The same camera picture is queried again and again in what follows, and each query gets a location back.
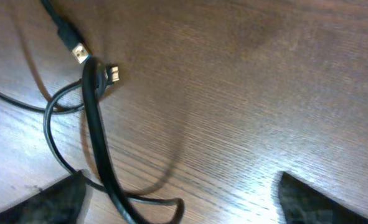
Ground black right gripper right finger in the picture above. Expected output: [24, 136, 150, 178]
[277, 172, 368, 224]

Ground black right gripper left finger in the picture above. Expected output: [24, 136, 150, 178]
[0, 171, 87, 224]

